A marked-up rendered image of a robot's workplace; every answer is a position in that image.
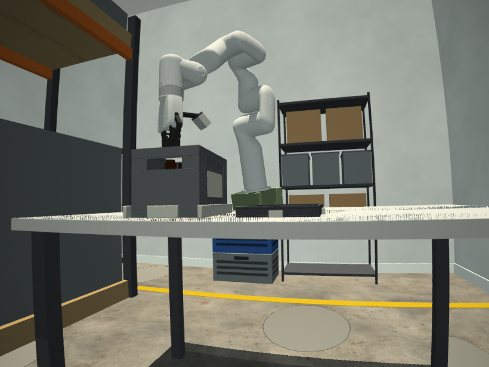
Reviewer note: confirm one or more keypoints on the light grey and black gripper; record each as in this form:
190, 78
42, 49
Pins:
170, 119

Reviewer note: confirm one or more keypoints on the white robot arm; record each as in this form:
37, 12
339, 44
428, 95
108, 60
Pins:
241, 51

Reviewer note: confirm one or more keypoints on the dark grey divided crate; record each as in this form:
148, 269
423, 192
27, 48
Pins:
201, 181

